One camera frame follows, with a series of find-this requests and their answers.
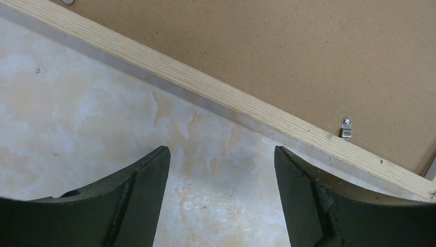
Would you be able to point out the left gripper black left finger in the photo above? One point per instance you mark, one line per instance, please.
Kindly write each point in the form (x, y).
(121, 209)

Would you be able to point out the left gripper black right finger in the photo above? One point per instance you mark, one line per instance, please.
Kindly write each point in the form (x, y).
(321, 209)

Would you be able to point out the brown cardboard backing board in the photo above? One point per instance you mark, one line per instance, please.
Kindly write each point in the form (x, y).
(322, 61)

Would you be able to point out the light wooden picture frame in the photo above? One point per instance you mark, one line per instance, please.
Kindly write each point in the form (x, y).
(165, 67)

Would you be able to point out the small metal frame clip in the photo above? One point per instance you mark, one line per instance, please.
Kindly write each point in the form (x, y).
(345, 129)

